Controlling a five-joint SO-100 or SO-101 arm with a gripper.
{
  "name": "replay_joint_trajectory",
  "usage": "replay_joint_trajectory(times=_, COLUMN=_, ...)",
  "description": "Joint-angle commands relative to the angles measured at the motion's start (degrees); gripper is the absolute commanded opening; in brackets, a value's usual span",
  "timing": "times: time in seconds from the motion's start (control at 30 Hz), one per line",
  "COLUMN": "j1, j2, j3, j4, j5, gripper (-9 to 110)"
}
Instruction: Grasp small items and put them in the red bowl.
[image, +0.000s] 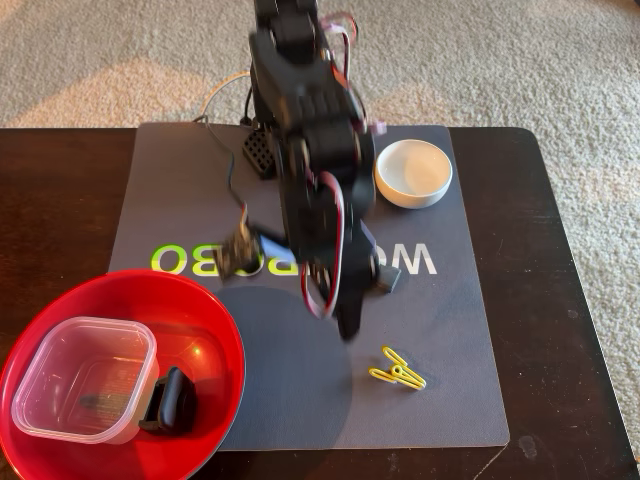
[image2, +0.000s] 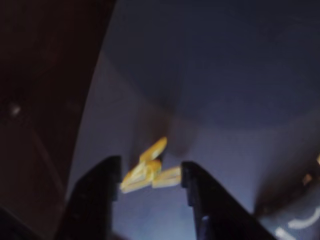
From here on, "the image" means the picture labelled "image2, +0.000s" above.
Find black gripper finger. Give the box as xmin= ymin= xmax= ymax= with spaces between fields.
xmin=181 ymin=161 xmax=276 ymax=240
xmin=56 ymin=154 xmax=123 ymax=240

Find yellow wire clip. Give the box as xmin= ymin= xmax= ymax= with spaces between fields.
xmin=119 ymin=136 xmax=183 ymax=195

